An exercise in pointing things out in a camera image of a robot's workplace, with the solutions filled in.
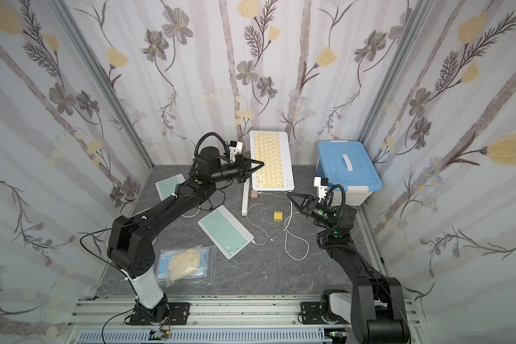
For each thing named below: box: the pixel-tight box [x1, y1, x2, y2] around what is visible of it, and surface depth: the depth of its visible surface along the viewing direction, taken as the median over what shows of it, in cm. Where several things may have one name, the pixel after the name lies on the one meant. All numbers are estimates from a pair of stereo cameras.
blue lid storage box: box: [316, 140, 383, 207], surface depth 100 cm
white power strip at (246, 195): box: [241, 177, 251, 216], surface depth 103 cm
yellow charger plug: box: [273, 210, 284, 222], surface depth 100 cm
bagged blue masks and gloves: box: [156, 243, 216, 289], surface depth 84 cm
